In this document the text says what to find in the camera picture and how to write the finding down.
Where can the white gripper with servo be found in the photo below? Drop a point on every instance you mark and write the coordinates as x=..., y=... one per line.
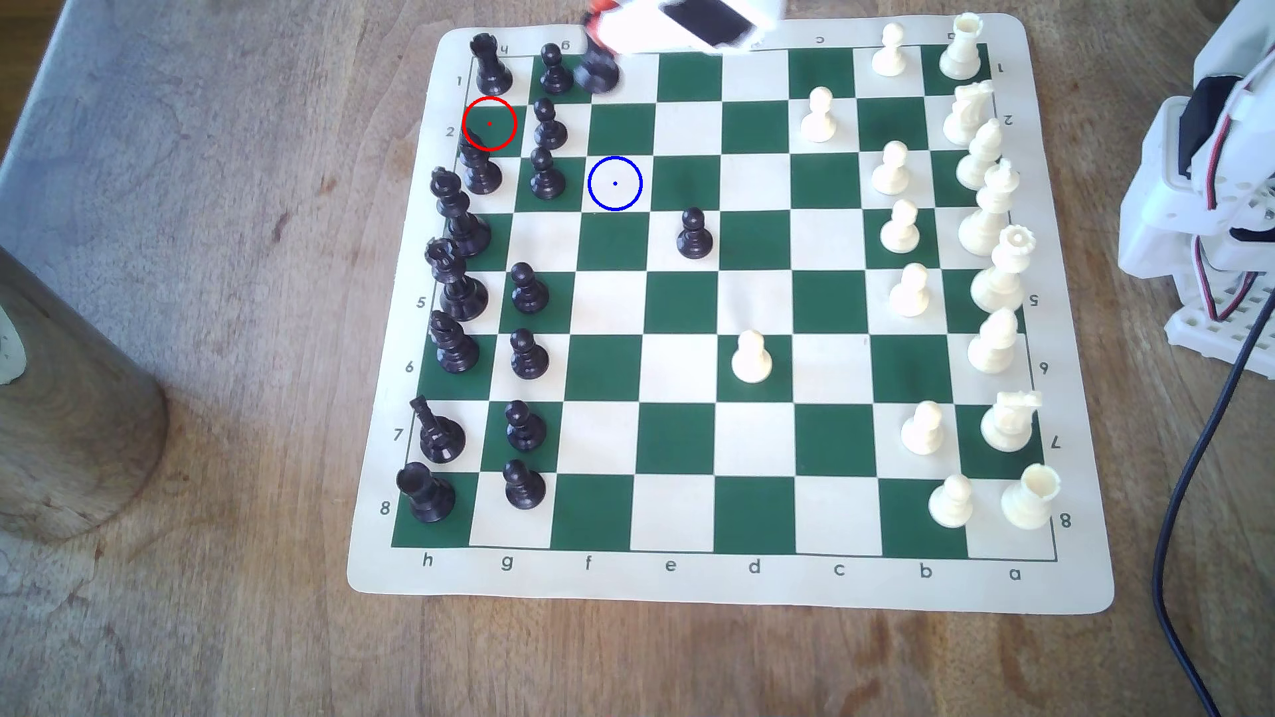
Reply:
x=621, y=33

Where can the black chess knight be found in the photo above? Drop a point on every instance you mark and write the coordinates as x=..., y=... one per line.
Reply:
x=440, y=436
x=599, y=72

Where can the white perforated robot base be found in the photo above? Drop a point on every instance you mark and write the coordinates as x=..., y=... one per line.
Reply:
x=1210, y=339

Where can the black chess pawn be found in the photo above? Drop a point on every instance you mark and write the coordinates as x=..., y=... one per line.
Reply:
x=546, y=177
x=694, y=237
x=524, y=428
x=528, y=291
x=528, y=356
x=555, y=72
x=549, y=127
x=523, y=487

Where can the black chess rook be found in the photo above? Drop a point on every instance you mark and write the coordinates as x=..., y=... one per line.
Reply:
x=427, y=496
x=490, y=68

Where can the black chess bishop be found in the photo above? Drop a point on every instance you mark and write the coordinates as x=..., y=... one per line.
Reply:
x=482, y=171
x=454, y=347

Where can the white chess pawn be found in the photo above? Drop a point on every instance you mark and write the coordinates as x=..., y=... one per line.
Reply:
x=752, y=360
x=900, y=230
x=923, y=431
x=890, y=55
x=892, y=172
x=819, y=117
x=909, y=294
x=951, y=504

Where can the black chess king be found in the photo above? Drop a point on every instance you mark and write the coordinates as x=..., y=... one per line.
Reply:
x=462, y=224

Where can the black chess queen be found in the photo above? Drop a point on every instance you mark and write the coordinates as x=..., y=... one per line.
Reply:
x=458, y=289

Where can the green and white chess mat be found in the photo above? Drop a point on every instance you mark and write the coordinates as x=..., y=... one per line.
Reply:
x=757, y=299

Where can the white chess rook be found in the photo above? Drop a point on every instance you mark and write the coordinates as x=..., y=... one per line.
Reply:
x=1029, y=498
x=961, y=52

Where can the white chess knight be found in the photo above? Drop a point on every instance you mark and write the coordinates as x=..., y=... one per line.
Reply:
x=964, y=117
x=1009, y=426

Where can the white chess bishop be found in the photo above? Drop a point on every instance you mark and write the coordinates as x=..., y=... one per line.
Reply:
x=993, y=346
x=980, y=159

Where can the white chess king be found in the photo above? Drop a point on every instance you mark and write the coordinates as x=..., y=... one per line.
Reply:
x=987, y=219

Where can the white chess queen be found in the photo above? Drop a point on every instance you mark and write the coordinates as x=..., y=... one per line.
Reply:
x=1000, y=279

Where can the pale sticker on post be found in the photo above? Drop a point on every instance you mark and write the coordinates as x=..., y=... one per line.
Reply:
x=8, y=344

